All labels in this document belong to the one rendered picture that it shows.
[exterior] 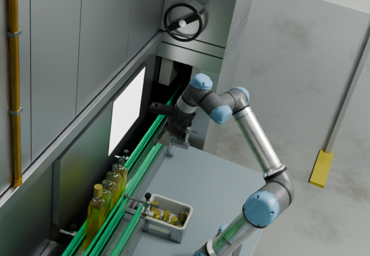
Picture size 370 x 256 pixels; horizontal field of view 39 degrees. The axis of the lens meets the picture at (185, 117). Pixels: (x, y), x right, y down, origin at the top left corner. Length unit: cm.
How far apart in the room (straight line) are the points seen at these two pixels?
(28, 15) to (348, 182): 344
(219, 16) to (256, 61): 180
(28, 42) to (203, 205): 146
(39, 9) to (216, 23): 135
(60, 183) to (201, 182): 102
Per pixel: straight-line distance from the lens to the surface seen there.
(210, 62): 285
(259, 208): 186
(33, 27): 158
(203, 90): 188
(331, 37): 429
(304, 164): 452
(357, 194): 444
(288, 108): 462
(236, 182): 291
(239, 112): 196
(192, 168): 293
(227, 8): 272
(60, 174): 203
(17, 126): 162
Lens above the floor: 257
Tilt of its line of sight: 33 degrees down
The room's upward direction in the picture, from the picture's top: 11 degrees clockwise
